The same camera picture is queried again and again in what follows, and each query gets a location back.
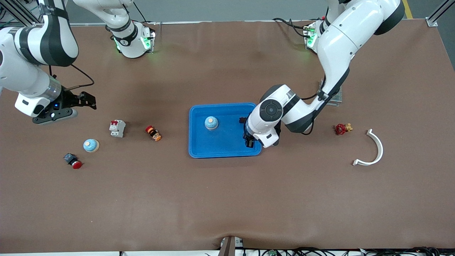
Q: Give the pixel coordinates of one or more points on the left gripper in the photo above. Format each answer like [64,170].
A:
[246,137]

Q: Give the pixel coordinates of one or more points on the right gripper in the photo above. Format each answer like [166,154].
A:
[68,100]

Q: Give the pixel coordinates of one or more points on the dark brown electrolytic capacitor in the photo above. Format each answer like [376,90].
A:
[243,120]

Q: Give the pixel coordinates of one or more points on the light blue call bell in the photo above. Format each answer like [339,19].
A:
[211,123]
[91,145]

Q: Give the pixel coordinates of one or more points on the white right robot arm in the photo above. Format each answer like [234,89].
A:
[14,71]

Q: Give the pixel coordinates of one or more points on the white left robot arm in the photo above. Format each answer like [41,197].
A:
[341,39]

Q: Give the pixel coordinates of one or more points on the blue plastic tray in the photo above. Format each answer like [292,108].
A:
[220,145]

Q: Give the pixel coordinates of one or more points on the red mushroom push button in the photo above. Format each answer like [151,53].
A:
[72,160]

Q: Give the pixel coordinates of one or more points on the brown table mat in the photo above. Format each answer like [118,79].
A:
[227,199]

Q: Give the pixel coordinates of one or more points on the yellow red emergency stop button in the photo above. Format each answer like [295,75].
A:
[153,133]

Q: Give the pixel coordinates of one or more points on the metal mesh power supply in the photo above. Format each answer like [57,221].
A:
[338,100]

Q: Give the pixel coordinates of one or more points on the white curved plastic piece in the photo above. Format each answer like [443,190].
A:
[381,149]

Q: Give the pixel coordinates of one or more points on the white circuit breaker red switch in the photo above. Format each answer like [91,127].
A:
[117,128]

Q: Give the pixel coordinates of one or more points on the aluminium frame profile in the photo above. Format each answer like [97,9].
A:
[16,12]
[431,22]

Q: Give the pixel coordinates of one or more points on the grey metal bracket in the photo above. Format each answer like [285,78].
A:
[230,247]

